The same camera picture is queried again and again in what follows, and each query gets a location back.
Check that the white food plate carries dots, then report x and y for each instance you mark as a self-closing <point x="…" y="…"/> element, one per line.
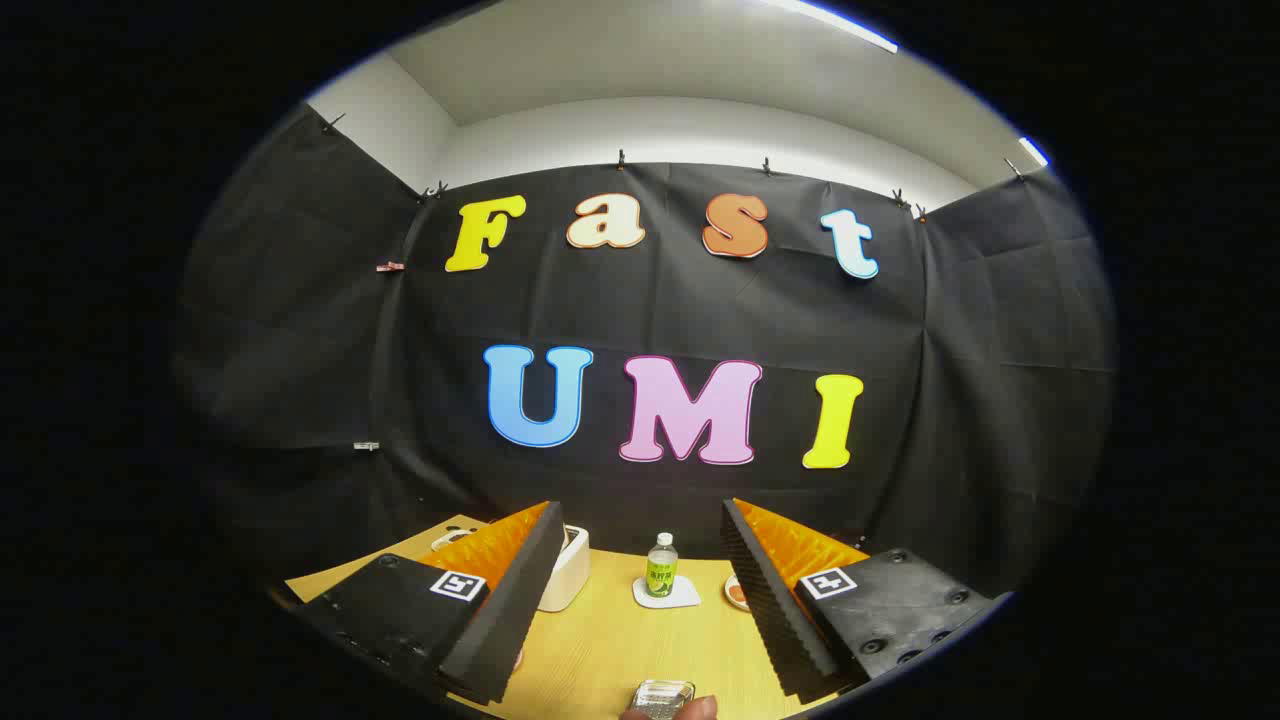
<point x="736" y="595"/>

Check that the ceiling light strip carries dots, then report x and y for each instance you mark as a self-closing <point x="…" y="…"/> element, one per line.
<point x="1034" y="152"/>

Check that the green label drink bottle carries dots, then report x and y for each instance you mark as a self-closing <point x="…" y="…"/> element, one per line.
<point x="661" y="572"/>

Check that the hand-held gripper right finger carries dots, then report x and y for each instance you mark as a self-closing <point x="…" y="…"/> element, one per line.
<point x="775" y="610"/>

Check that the white divided sauce dish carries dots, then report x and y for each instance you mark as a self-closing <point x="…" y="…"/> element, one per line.
<point x="448" y="539"/>

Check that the white toaster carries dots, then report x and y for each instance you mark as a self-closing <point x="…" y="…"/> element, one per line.
<point x="566" y="575"/>

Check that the perforated metal tray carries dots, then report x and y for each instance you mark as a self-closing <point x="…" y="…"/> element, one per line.
<point x="662" y="695"/>

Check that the white square coaster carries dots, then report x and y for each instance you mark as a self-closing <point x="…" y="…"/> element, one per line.
<point x="682" y="596"/>

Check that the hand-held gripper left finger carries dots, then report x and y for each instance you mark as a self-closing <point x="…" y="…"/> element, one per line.
<point x="505" y="610"/>

